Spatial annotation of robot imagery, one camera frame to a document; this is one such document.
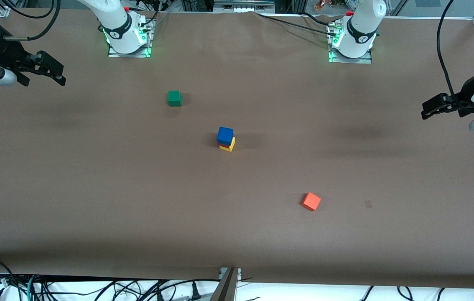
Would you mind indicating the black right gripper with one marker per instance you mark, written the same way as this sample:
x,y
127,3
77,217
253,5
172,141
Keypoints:
x,y
6,53

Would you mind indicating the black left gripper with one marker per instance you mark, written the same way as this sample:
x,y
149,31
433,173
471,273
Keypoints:
x,y
465,95

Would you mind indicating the blue wooden cube block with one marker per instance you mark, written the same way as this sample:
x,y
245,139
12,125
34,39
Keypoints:
x,y
225,136

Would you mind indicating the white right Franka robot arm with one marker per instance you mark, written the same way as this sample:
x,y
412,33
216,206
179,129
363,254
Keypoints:
x,y
115,21

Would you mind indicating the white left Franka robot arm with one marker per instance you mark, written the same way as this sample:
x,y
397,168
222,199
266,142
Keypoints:
x,y
362,25

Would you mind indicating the green wooden cube block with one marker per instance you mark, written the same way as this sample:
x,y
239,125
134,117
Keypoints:
x,y
174,98

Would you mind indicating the orange wooden cube block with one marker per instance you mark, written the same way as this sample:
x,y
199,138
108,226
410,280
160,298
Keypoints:
x,y
311,202

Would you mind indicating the yellow wooden cube block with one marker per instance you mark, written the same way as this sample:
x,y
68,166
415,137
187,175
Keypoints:
x,y
229,147

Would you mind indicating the black power plug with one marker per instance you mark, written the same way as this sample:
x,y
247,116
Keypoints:
x,y
195,291

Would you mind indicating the small aluminium corner bracket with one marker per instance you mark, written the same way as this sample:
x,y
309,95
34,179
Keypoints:
x,y
3,11

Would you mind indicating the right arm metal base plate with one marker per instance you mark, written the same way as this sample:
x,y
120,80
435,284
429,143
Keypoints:
x,y
128,54

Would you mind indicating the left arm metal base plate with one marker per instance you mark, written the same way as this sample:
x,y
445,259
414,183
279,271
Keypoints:
x,y
350,60

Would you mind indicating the aluminium frame strut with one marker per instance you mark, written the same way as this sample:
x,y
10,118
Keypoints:
x,y
225,288

